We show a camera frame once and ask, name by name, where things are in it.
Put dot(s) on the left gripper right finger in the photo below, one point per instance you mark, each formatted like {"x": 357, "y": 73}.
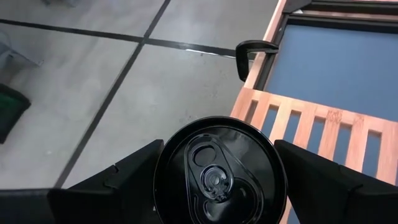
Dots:
{"x": 335, "y": 199}

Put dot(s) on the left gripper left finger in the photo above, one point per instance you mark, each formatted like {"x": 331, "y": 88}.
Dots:
{"x": 124, "y": 193}

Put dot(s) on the white orange Celsius can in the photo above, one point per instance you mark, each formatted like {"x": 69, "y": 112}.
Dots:
{"x": 217, "y": 174}

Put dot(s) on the slatted bamboo shelf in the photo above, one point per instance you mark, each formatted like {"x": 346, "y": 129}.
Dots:
{"x": 311, "y": 113}

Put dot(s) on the black and green bin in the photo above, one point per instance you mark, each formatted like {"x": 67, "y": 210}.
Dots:
{"x": 12, "y": 124}

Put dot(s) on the black clamp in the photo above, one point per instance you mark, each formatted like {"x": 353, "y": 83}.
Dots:
{"x": 241, "y": 62}

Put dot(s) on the black metal table frame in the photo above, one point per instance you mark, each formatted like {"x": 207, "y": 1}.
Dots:
{"x": 342, "y": 26}

